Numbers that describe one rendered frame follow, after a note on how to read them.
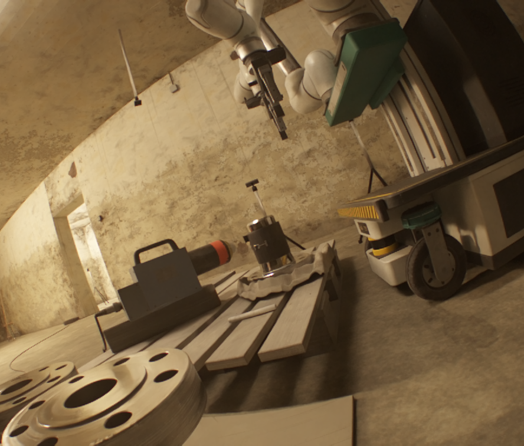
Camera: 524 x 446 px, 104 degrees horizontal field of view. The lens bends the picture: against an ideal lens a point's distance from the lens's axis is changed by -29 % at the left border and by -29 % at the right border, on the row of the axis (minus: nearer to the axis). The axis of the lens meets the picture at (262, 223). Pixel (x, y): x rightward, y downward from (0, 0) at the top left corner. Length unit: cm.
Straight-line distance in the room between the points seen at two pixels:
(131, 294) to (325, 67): 113
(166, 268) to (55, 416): 76
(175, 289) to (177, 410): 77
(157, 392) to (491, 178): 76
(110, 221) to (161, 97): 213
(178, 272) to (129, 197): 362
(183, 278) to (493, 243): 94
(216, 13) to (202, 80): 334
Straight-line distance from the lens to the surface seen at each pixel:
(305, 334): 56
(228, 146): 370
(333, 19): 84
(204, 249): 109
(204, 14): 82
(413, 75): 95
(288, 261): 108
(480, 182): 74
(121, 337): 106
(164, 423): 27
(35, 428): 36
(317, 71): 127
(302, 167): 341
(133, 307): 99
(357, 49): 75
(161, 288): 100
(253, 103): 116
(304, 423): 55
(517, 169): 84
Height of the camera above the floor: 36
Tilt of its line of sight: 1 degrees up
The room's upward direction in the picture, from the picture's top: 22 degrees counter-clockwise
